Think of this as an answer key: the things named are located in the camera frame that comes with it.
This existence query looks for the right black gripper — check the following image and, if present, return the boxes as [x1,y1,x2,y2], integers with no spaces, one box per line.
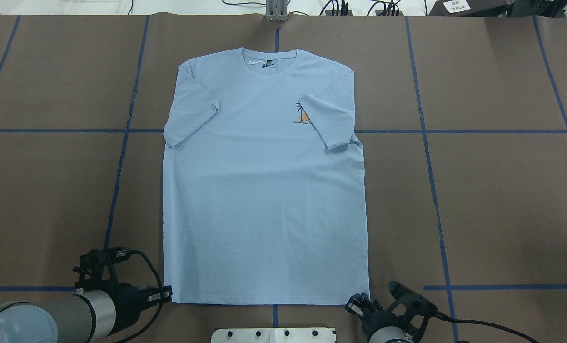
[344,293,414,343]

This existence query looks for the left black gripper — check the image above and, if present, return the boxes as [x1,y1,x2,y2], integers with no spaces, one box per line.
[111,284,172,329]

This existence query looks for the light blue t-shirt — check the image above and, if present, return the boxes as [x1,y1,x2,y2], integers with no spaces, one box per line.
[163,48,370,305]

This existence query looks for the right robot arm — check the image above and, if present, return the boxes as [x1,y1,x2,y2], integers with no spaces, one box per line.
[345,293,414,343]

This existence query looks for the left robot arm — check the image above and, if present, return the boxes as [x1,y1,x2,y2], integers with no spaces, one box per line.
[0,283,173,343]

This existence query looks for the black box with label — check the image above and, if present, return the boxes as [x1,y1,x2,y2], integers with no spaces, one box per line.
[428,0,514,17]

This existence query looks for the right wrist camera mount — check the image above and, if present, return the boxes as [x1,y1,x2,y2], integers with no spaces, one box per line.
[388,281,438,332]

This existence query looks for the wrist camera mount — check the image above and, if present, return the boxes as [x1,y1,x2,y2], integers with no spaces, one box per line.
[388,281,438,332]
[73,247,131,293]

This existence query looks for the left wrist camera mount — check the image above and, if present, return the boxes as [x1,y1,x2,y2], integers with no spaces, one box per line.
[73,247,131,293]

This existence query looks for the white pedestal base plate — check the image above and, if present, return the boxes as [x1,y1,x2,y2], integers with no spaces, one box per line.
[211,327,337,343]

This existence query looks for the aluminium frame post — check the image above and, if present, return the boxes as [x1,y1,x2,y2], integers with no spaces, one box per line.
[265,0,289,22]

